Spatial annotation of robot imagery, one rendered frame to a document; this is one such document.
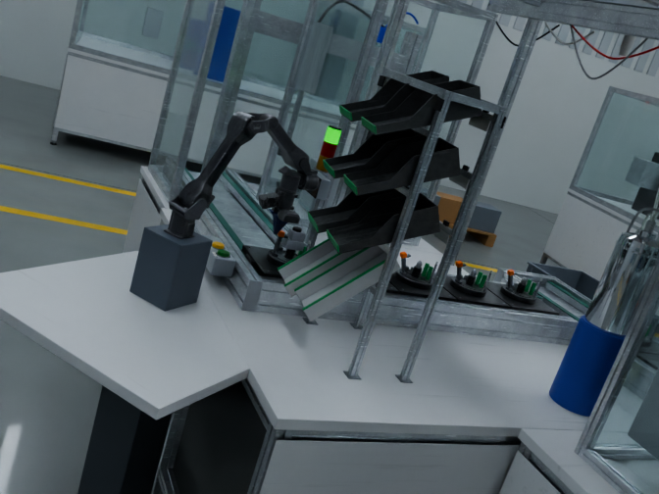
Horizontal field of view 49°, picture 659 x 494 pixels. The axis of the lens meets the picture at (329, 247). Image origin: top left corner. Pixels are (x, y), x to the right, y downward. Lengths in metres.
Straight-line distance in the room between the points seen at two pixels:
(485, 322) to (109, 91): 5.16
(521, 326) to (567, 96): 9.51
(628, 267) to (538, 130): 9.80
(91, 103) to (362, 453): 5.72
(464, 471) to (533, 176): 10.25
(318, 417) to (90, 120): 5.72
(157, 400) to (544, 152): 10.81
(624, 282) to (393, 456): 0.84
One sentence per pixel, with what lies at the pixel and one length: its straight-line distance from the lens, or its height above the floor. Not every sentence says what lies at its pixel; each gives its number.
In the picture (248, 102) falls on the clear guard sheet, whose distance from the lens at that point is 3.62.
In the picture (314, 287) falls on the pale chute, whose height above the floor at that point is 1.04.
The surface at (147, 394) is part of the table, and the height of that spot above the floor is 0.86.
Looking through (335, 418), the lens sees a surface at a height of 0.86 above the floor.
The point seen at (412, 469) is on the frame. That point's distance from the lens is 2.01.
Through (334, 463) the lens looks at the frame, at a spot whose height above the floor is 0.74.
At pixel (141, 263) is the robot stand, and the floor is 0.96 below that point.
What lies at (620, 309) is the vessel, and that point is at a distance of 2.29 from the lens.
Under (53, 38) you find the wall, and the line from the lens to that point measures 10.21.
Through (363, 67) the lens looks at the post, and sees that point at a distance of 2.51.
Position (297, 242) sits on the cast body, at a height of 1.05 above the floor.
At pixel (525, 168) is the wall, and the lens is 12.05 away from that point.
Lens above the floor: 1.71
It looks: 16 degrees down
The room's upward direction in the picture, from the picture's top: 17 degrees clockwise
